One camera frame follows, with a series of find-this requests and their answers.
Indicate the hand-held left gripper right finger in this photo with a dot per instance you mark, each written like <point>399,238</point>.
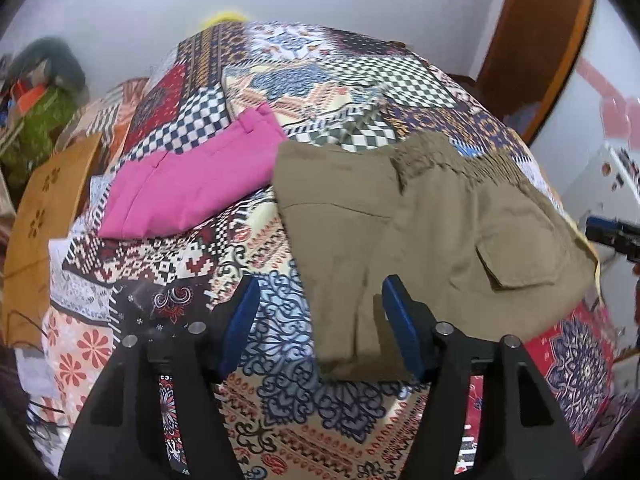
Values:
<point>402,330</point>

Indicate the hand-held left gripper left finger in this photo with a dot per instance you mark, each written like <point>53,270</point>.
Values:
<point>240,325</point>

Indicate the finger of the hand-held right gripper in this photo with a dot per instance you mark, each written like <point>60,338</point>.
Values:
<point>630,251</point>
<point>607,227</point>

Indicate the khaki cargo pants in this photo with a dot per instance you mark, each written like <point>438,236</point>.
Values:
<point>450,220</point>

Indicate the pink folded pants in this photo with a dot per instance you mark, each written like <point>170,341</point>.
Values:
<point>190,185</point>

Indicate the white appliance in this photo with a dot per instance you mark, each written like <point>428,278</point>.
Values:
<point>600,185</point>

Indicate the patchwork printed bedsheet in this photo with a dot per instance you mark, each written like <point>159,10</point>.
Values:
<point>300,280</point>

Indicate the grey-blue bag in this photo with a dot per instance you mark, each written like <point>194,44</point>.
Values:
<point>525,117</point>

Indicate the brown wooden door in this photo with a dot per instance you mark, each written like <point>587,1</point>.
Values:
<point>535,35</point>

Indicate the wooden board with flower cutouts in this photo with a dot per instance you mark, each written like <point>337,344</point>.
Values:
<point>40,240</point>

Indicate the striped orange blanket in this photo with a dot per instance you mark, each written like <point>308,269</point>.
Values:
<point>110,105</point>

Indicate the green patterned cloth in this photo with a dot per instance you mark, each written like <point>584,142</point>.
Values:
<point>45,115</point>

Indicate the yellow pillow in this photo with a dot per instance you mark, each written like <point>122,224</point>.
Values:
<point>222,17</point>

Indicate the pile of colourful clothes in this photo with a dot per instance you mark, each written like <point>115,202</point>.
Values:
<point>25,92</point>

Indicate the grey cushion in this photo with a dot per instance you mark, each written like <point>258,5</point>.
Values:
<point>60,55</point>

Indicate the pink wall decoration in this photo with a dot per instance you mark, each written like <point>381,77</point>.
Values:
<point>612,105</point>

